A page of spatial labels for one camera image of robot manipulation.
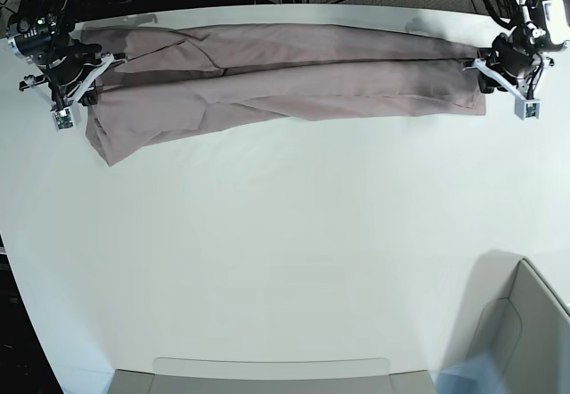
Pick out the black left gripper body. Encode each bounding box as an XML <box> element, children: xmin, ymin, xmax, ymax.
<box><xmin>477</xmin><ymin>33</ymin><xmax>542</xmax><ymax>94</ymax></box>

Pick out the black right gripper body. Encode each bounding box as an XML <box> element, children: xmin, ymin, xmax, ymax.
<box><xmin>33</xmin><ymin>42</ymin><xmax>102</xmax><ymax>105</ymax></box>

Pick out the mauve pink T-shirt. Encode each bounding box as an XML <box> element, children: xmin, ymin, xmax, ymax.
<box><xmin>82</xmin><ymin>24</ymin><xmax>485</xmax><ymax>165</ymax></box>

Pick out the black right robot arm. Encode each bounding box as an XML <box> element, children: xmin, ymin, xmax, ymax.
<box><xmin>6</xmin><ymin>0</ymin><xmax>105</xmax><ymax>110</ymax></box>

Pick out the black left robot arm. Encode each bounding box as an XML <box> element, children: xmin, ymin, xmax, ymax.
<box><xmin>478</xmin><ymin>0</ymin><xmax>569</xmax><ymax>100</ymax></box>

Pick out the grey bin at right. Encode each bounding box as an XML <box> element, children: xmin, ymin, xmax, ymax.
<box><xmin>464</xmin><ymin>259</ymin><xmax>569</xmax><ymax>393</ymax></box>

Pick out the grey tray at bottom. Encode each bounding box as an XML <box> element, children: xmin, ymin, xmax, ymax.
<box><xmin>108</xmin><ymin>357</ymin><xmax>436</xmax><ymax>393</ymax></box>

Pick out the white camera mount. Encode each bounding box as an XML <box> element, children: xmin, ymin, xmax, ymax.
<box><xmin>463</xmin><ymin>57</ymin><xmax>554</xmax><ymax>120</ymax></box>
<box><xmin>19</xmin><ymin>53</ymin><xmax>127</xmax><ymax>131</ymax></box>

